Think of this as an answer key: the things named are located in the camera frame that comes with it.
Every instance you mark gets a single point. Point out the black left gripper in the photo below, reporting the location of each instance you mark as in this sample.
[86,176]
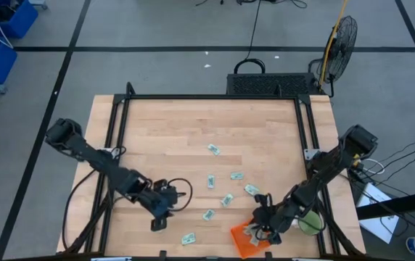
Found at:
[156,201]

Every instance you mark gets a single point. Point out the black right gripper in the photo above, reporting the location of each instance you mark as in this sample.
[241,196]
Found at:
[274,217]

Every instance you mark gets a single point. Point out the orange plastic basket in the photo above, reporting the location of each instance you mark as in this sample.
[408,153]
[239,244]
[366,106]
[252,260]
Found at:
[242,244]

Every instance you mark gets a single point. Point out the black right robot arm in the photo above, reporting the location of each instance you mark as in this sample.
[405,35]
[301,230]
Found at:
[334,163]

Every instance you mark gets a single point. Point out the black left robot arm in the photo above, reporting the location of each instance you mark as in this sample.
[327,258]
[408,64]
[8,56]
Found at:
[84,150]

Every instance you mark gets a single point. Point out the green white ceramic mug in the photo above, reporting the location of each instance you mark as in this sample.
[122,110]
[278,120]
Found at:
[311,223]

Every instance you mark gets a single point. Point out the grey metal mounting plate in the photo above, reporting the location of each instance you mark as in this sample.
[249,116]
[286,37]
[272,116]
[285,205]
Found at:
[111,152]
[310,154]

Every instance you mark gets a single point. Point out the white cardboard box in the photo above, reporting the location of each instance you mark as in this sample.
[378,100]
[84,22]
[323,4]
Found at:
[378,224]

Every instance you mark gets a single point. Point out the black metal beam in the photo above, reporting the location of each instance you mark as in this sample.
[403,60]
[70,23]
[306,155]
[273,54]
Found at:
[399,204]

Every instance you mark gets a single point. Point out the black perforated computer case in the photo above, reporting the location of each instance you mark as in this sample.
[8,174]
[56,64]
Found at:
[265,85]

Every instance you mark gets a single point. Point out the black floor fan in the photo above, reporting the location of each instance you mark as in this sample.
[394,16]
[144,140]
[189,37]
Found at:
[341,47]

